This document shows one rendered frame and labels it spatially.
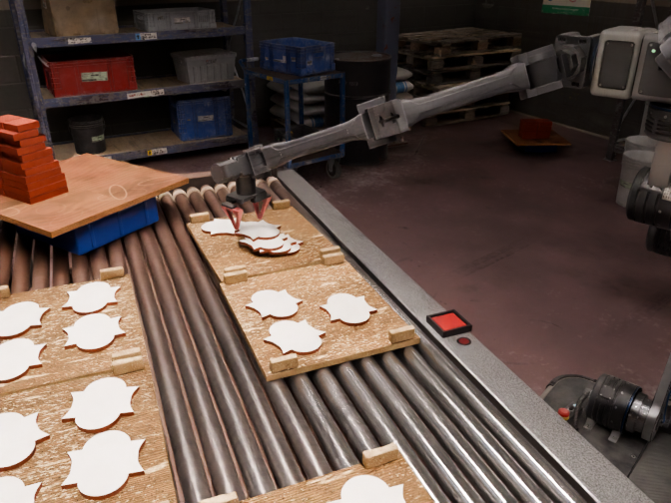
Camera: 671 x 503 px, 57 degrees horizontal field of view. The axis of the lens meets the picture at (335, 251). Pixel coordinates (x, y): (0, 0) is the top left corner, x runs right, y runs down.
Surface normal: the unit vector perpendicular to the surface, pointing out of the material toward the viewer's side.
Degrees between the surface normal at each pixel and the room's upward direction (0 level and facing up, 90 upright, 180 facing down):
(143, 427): 0
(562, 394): 0
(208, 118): 90
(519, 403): 0
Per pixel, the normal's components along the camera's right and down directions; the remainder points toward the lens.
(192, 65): 0.58, 0.45
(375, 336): 0.00, -0.90
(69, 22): 0.67, 0.23
